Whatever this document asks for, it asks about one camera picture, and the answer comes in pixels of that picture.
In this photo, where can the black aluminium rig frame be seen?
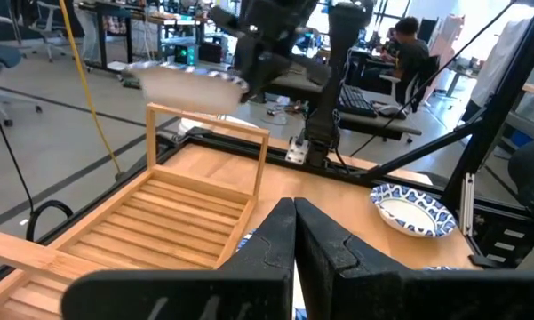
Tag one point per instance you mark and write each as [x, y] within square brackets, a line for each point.
[506, 89]

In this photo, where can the black keyboard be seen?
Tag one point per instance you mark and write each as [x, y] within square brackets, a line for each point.
[355, 100]

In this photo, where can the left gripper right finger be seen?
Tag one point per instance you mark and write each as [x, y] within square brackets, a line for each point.
[360, 289]

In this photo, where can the person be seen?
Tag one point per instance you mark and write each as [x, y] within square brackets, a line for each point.
[411, 58]

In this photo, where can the green lit device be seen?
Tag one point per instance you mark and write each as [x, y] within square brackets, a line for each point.
[185, 54]

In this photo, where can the white hanging cloth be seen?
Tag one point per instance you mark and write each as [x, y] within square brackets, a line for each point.
[497, 58]

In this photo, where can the black office chair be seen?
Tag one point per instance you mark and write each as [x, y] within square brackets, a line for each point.
[533, 178]
[427, 71]

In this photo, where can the blue grey office chair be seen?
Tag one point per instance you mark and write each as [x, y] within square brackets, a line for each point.
[0, 55]

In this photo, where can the silver aluminium extrusion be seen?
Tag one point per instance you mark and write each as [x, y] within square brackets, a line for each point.
[467, 204]

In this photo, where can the white framed office chair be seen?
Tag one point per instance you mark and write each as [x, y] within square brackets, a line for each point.
[49, 26]

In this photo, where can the grey desk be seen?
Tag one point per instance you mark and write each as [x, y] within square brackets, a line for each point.
[382, 124]

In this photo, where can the wooden slatted shelf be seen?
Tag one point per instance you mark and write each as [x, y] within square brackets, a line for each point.
[173, 222]

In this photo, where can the black monitor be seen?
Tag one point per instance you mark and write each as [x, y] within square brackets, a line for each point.
[427, 30]

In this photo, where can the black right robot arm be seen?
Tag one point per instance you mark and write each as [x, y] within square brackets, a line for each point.
[342, 66]

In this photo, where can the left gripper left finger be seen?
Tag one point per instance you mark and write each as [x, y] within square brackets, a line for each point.
[249, 289]

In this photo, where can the black desk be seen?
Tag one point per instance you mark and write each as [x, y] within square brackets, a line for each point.
[102, 40]

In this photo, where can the silver arm base bracket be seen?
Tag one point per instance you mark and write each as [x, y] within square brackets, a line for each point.
[297, 153]

